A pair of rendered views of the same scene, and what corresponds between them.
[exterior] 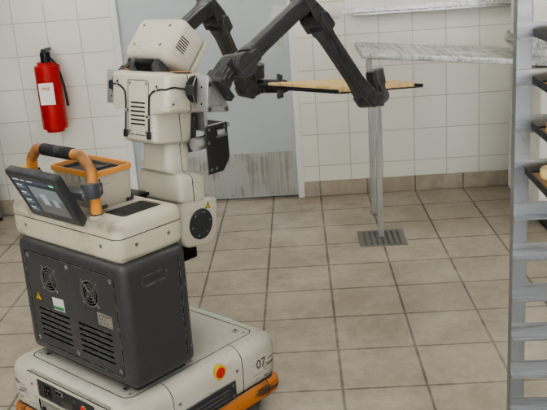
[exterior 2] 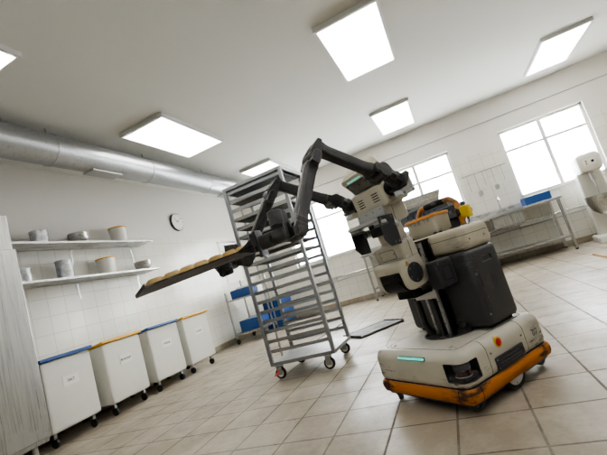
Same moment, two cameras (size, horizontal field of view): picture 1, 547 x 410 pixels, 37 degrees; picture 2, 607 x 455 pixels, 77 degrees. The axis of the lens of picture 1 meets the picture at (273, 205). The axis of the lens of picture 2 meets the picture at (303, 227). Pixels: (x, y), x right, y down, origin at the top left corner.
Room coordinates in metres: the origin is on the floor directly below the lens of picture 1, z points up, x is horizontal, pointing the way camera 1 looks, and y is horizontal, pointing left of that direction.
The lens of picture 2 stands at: (4.72, 0.53, 0.79)
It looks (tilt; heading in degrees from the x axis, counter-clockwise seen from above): 7 degrees up; 197
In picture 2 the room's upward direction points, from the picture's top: 17 degrees counter-clockwise
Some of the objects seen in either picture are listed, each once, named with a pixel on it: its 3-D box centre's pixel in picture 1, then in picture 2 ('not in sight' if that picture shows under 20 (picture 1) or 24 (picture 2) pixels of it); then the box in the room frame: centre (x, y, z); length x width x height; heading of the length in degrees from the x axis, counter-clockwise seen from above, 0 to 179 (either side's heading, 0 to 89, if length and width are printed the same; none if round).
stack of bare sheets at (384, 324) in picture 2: not in sight; (373, 328); (0.28, -0.39, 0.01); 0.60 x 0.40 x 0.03; 133
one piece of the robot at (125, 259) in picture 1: (110, 265); (443, 273); (2.40, 0.53, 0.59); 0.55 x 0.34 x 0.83; 48
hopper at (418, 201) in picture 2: not in sight; (417, 203); (0.03, 0.52, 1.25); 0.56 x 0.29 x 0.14; 89
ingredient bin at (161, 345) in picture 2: not in sight; (152, 357); (0.72, -3.15, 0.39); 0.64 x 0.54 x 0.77; 87
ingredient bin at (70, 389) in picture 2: not in sight; (51, 399); (2.02, -3.21, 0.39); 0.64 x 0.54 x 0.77; 90
